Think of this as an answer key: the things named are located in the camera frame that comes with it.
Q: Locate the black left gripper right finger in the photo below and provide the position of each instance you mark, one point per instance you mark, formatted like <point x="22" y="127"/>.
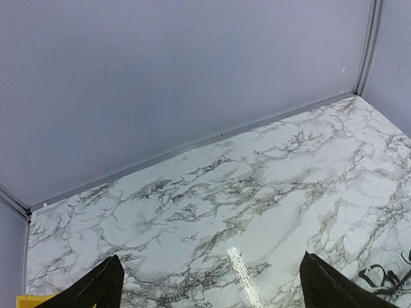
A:
<point x="323" y="286"/>

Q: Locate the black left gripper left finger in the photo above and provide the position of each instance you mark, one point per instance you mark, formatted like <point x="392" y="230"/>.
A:
<point x="101" y="287"/>

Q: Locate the far yellow plastic bin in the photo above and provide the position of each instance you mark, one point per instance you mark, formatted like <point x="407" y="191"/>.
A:
<point x="27" y="301"/>

